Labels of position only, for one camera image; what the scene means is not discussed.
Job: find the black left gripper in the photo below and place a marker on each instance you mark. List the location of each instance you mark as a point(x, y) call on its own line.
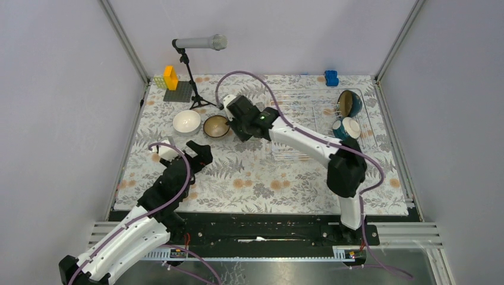
point(204, 157)

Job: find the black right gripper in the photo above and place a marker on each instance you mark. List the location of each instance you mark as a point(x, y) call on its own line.
point(242, 138)

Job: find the black gold striped bowl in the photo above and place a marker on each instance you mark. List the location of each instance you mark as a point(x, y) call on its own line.
point(216, 126)

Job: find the plain white bowl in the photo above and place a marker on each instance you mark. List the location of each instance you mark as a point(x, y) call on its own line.
point(187, 123)

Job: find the white wire dish rack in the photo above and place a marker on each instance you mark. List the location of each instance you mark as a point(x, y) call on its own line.
point(318, 110)

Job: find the teal white mug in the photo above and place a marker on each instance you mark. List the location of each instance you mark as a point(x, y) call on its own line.
point(346, 128)

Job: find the dark teal floral bowl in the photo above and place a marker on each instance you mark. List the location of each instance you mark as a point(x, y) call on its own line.
point(350, 104)

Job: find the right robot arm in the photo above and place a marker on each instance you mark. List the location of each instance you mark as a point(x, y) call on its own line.
point(342, 159)

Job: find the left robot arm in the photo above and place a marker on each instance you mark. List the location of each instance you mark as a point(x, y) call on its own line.
point(151, 223)

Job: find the black microphone tripod stand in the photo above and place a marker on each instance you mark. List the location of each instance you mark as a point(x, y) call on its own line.
point(198, 100)

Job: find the floral patterned table mat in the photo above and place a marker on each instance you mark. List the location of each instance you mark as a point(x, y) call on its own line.
point(258, 176)

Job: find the yellow toy block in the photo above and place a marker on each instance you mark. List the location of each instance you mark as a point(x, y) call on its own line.
point(170, 78)

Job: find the pale green toy block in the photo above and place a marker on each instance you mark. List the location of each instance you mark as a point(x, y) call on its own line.
point(160, 82)

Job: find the grey microphone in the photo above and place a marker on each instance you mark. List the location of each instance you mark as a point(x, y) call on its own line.
point(214, 42)

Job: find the small blue block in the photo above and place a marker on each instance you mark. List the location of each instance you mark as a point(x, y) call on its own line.
point(331, 78)

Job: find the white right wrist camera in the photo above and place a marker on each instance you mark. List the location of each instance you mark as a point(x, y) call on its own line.
point(228, 99)

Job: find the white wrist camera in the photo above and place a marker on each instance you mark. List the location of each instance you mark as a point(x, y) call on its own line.
point(228, 99)
point(165, 151)

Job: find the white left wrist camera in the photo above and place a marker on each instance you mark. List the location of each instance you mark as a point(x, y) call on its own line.
point(165, 151)

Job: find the grey building base plate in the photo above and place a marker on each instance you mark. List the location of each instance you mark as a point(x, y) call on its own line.
point(182, 94)

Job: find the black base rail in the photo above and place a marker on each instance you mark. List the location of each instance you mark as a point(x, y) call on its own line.
point(225, 235)

